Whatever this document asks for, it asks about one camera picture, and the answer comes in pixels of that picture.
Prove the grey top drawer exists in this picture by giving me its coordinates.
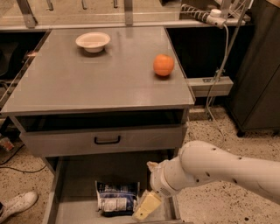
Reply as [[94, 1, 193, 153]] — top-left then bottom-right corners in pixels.
[[15, 109, 188, 158]]

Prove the blue chip bag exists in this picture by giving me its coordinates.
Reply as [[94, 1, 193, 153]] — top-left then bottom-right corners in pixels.
[[94, 181, 140, 214]]

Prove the white cable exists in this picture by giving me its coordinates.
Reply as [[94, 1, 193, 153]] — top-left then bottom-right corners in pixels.
[[186, 24, 230, 151]]

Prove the grey open middle drawer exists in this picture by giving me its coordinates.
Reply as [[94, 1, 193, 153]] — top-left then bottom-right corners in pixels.
[[42, 151, 183, 224]]

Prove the orange fruit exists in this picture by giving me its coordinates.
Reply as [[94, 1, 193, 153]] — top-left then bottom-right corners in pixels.
[[153, 54, 174, 77]]

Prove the dark grey cabinet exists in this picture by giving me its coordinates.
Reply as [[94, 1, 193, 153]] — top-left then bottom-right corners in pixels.
[[226, 0, 280, 137]]

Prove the white sneaker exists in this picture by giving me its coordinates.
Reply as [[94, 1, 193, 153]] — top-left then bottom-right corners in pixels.
[[0, 192, 39, 224]]

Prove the black floor cable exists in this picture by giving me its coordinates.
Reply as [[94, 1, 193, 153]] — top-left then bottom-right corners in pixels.
[[0, 143, 47, 174]]

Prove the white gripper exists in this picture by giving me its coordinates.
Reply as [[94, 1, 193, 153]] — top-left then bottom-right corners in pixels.
[[132, 158, 182, 221]]

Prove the white paper bowl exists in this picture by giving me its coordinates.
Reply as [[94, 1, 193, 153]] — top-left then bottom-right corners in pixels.
[[75, 32, 110, 53]]

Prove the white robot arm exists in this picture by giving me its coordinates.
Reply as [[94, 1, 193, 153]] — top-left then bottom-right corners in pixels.
[[133, 141, 280, 221]]

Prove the grey back shelf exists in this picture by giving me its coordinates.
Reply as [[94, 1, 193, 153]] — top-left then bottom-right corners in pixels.
[[0, 0, 254, 31]]

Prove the grey metal drawer cabinet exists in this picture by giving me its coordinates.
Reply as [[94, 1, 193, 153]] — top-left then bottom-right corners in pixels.
[[0, 25, 196, 224]]

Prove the grey metal rail beam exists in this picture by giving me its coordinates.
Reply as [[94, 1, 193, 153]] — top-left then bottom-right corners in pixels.
[[187, 76, 234, 97]]

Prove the black drawer handle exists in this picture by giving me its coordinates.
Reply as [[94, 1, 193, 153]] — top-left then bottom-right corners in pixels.
[[94, 136, 121, 145]]

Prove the white power strip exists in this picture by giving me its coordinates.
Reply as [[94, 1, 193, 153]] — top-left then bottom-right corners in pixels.
[[181, 4, 226, 29]]

